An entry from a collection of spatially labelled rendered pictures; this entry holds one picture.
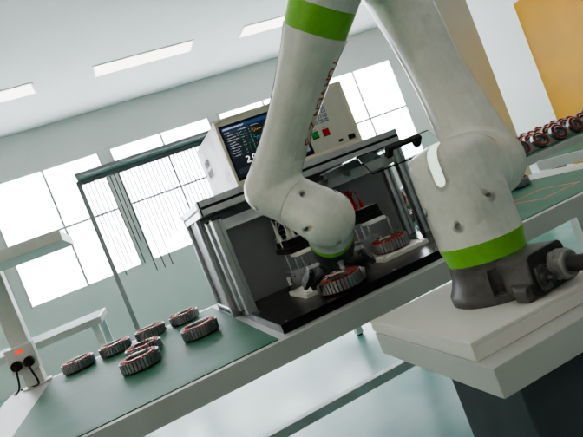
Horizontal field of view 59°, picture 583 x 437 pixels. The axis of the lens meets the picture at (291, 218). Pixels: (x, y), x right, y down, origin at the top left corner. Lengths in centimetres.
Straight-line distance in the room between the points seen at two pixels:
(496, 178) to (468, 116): 18
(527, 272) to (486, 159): 17
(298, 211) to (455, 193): 30
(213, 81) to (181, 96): 57
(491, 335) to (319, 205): 38
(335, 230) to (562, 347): 41
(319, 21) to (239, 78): 757
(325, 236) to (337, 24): 36
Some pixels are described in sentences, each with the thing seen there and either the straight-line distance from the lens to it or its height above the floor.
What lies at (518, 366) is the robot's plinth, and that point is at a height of 74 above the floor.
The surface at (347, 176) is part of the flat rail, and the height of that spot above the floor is 103.
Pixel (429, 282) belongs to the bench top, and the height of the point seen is 72.
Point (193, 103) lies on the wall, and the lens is 817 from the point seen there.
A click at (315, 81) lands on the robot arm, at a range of 91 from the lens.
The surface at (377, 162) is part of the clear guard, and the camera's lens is 137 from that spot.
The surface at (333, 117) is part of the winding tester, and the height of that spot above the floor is 122.
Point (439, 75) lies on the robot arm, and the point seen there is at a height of 113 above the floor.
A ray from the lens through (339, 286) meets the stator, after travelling 124.
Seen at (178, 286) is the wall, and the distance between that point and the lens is 777.
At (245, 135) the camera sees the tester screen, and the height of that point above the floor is 125.
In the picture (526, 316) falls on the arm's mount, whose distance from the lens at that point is 73.
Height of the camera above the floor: 101
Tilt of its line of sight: 2 degrees down
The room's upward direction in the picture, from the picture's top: 22 degrees counter-clockwise
